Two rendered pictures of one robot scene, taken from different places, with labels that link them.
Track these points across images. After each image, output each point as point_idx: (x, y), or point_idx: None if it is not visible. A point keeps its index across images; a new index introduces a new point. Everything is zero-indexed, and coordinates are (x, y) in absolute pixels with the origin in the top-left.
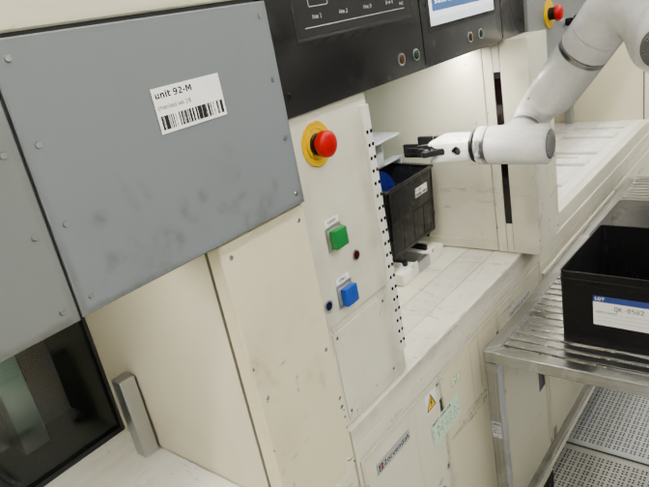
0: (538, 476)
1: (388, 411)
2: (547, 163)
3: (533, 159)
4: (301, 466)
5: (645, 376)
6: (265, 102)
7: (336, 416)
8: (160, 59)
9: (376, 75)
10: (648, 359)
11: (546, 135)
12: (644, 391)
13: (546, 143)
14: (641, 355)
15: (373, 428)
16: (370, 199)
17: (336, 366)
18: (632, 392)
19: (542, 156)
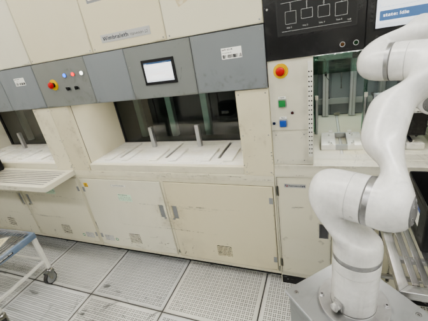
0: (407, 278)
1: (295, 171)
2: (427, 114)
3: (418, 109)
4: (251, 160)
5: (391, 232)
6: (256, 55)
7: (268, 156)
8: (225, 41)
9: (320, 50)
10: (409, 233)
11: (426, 98)
12: (382, 235)
13: (424, 102)
14: (412, 230)
15: (285, 171)
16: (306, 96)
17: (274, 143)
18: (381, 234)
19: (419, 108)
